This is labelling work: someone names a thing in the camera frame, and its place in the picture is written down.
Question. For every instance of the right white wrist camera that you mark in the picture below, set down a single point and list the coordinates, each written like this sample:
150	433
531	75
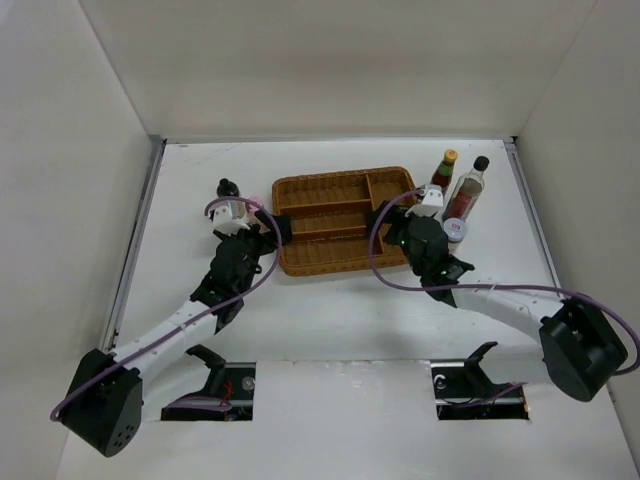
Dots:
430	200

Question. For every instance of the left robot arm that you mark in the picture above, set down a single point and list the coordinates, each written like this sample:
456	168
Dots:
104	403

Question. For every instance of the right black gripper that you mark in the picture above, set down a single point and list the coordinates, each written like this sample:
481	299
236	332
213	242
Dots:
395	215

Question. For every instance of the brown wicker divided tray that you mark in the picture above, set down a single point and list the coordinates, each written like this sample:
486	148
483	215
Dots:
329	215

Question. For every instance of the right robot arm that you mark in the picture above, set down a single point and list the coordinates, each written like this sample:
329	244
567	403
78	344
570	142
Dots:
580	349

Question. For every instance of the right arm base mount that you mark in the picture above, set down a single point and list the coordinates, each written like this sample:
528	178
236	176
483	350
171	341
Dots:
464	392

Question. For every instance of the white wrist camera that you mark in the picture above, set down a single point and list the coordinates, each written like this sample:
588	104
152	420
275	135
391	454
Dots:
228	216
430	200

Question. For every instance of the red sauce bottle yellow cap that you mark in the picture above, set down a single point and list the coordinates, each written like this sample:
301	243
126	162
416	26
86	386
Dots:
443	174

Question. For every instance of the small jar red white lid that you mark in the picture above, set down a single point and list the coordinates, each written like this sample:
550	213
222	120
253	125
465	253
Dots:
455	229

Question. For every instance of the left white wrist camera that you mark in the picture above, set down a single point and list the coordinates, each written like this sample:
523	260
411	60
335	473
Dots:
228	216

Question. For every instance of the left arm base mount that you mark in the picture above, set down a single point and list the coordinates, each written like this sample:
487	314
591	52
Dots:
226	394

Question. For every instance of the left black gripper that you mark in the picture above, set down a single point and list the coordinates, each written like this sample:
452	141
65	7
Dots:
254	233

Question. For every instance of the black cap spice jar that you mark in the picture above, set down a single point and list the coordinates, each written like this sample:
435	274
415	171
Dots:
227	188

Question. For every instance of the pink cap spice jar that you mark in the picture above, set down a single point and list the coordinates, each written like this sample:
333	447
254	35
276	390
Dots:
256	204

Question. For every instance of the dark vinegar bottle black cap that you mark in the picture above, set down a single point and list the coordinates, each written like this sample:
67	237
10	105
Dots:
467	191

